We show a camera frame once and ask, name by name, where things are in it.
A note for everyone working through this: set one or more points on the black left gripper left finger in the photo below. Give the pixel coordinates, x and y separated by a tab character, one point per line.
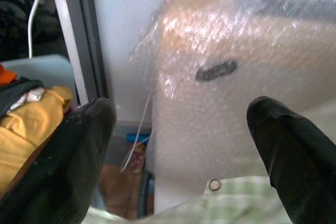
65	161

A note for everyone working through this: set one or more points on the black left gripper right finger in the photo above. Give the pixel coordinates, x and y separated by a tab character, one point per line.
296	155

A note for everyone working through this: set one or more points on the green checked shirt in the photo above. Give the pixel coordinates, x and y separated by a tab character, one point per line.
218	203

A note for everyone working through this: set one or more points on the yellow garment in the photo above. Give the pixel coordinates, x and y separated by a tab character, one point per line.
29	127

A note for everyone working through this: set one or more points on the brown cardboard box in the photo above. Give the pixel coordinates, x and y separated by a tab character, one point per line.
123	190

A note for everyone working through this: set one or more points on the blue plastic object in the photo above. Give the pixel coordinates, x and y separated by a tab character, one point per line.
137	138

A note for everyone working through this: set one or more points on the black garment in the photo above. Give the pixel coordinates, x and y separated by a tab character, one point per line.
18	90

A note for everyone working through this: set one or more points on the pale blue laundry basket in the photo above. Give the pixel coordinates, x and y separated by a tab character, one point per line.
44	69

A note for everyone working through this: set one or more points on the bubble-wrapped cardboard box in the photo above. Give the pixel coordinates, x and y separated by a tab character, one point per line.
241	77

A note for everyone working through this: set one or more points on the orange garment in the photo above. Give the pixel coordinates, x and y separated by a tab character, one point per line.
6	75

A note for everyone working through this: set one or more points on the grey door frame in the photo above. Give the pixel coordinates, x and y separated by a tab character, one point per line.
76	35

